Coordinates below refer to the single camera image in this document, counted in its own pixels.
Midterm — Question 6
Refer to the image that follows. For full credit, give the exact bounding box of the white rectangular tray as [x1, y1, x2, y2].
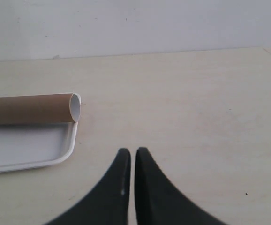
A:
[0, 122, 78, 173]

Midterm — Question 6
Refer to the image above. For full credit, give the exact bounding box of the brown cardboard tube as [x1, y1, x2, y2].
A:
[0, 93, 81, 125]

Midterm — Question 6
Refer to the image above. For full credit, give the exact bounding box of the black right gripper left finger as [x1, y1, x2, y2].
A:
[47, 148, 131, 225]

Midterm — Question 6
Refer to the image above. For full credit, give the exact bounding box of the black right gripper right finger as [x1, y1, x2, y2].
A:
[135, 147, 224, 225]

